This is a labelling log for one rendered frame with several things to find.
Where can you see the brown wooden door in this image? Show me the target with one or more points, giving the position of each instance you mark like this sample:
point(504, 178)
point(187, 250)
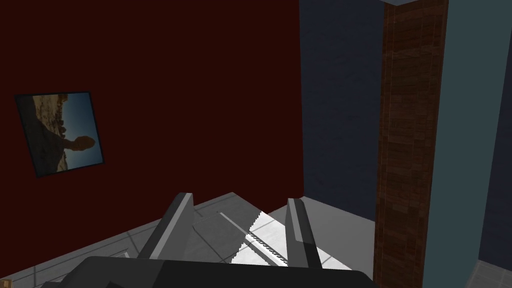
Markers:
point(408, 140)

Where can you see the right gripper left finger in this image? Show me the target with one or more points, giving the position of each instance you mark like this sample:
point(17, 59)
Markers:
point(172, 230)

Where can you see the framed landscape picture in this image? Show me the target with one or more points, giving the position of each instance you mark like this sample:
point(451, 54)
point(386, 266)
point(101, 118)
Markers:
point(60, 132)

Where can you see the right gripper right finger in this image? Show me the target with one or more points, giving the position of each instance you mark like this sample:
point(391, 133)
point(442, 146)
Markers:
point(299, 236)

